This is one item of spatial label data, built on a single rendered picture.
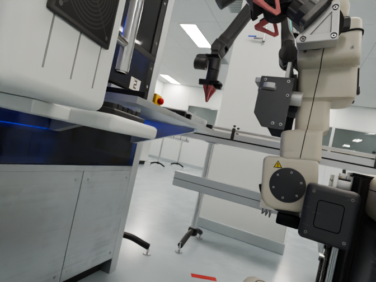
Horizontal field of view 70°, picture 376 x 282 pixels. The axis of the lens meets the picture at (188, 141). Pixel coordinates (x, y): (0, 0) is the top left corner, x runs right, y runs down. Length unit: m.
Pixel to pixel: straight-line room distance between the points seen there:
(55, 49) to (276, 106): 0.67
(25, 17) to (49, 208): 0.93
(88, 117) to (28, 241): 0.76
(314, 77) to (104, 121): 0.68
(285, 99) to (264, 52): 2.01
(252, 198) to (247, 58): 1.44
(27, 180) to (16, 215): 0.12
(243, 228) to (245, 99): 1.24
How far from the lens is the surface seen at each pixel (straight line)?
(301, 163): 0.87
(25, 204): 1.11
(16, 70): 0.32
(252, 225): 2.72
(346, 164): 2.04
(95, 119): 0.49
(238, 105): 2.76
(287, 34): 1.31
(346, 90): 0.94
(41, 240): 1.22
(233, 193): 2.10
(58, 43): 0.36
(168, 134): 1.34
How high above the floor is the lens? 0.78
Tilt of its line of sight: 1 degrees up
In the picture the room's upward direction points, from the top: 12 degrees clockwise
